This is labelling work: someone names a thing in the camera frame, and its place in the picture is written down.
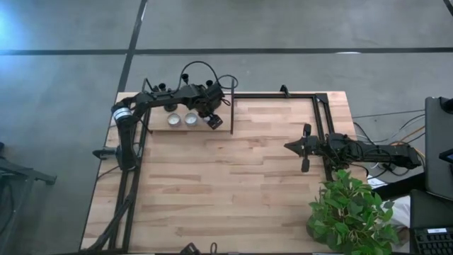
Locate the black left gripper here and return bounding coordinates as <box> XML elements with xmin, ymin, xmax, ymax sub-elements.
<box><xmin>190</xmin><ymin>83</ymin><xmax>226</xmax><ymax>130</ymax></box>

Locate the black table-level camera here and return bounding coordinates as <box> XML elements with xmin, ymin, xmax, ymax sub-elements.
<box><xmin>180</xmin><ymin>242</ymin><xmax>202</xmax><ymax>255</ymax></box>

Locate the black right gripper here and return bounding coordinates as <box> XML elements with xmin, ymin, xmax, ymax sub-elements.
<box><xmin>284</xmin><ymin>123</ymin><xmax>334</xmax><ymax>173</ymax></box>

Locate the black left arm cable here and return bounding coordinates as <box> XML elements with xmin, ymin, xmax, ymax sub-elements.
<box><xmin>144</xmin><ymin>60</ymin><xmax>239</xmax><ymax>94</ymax></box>

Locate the medium black candlestick holder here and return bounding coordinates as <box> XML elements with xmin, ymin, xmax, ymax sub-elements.
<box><xmin>158</xmin><ymin>82</ymin><xmax>179</xmax><ymax>113</ymax></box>

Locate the green potted plant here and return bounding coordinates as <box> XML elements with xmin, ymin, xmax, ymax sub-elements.
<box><xmin>306</xmin><ymin>169</ymin><xmax>400</xmax><ymax>255</ymax></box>

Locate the black keyboard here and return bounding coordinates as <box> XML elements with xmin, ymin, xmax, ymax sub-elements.
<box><xmin>410</xmin><ymin>226</ymin><xmax>453</xmax><ymax>255</ymax></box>

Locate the black table frame rail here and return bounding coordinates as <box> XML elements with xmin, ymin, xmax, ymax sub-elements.
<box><xmin>80</xmin><ymin>92</ymin><xmax>336</xmax><ymax>254</ymax></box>

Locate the black tripod stand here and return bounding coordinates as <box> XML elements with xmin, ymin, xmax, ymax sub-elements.
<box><xmin>0</xmin><ymin>141</ymin><xmax>57</xmax><ymax>255</ymax></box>

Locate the wooden shelf with black frame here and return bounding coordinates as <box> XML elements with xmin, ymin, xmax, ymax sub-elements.
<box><xmin>141</xmin><ymin>78</ymin><xmax>236</xmax><ymax>135</ymax></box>

